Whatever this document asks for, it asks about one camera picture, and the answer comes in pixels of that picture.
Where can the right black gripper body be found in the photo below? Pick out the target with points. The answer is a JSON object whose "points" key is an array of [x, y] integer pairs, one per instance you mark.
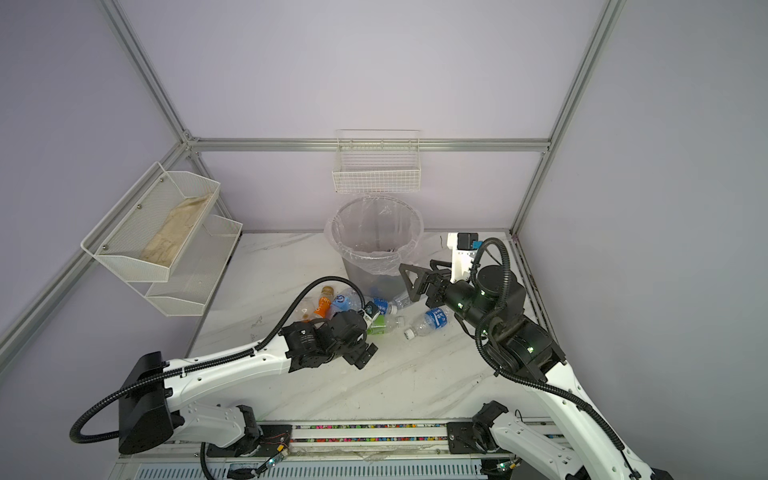
{"points": [[457, 296]]}

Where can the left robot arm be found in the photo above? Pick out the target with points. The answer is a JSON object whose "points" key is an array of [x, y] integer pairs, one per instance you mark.
{"points": [[180, 408]]}

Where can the crushed bottle blue label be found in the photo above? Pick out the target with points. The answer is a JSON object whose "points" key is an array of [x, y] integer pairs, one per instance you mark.
{"points": [[349, 300]]}

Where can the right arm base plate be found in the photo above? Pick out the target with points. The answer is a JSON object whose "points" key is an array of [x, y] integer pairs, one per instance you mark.
{"points": [[470, 437]]}

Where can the grey mesh waste bin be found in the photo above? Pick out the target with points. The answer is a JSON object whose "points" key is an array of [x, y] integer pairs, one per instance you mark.
{"points": [[375, 258]]}

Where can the blue label bottle right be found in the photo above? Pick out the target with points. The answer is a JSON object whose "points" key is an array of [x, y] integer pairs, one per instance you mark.
{"points": [[431, 321]]}

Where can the white wire wall basket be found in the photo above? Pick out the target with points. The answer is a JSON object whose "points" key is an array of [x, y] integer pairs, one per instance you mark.
{"points": [[372, 161]]}

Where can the orange label juice bottle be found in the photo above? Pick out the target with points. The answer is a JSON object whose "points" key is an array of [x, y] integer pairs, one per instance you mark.
{"points": [[325, 300]]}

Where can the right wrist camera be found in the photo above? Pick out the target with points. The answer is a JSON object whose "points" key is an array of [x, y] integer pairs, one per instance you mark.
{"points": [[463, 246]]}

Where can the white mesh lower shelf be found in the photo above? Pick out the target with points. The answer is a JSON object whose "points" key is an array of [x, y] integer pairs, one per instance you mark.
{"points": [[198, 272]]}

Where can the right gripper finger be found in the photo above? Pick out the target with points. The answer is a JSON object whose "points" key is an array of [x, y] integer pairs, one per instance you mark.
{"points": [[441, 268], [420, 281]]}

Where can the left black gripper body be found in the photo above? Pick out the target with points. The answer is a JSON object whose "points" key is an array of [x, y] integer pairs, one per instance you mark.
{"points": [[354, 353]]}

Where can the beige cloth in shelf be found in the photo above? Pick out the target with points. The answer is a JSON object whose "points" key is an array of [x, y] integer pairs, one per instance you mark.
{"points": [[166, 244]]}

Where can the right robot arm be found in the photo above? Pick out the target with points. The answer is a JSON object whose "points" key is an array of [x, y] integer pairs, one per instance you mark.
{"points": [[518, 349]]}

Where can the clear bottle white cap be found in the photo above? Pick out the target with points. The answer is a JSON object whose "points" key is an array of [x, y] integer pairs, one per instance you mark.
{"points": [[400, 302]]}

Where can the green label clear bottle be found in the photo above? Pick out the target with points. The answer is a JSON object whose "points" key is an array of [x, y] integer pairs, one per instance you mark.
{"points": [[386, 324]]}

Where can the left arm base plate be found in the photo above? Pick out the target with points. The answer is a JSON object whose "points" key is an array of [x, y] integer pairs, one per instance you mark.
{"points": [[260, 441]]}

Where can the red cap round bottle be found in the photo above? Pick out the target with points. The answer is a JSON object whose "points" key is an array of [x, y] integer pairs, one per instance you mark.
{"points": [[306, 310]]}

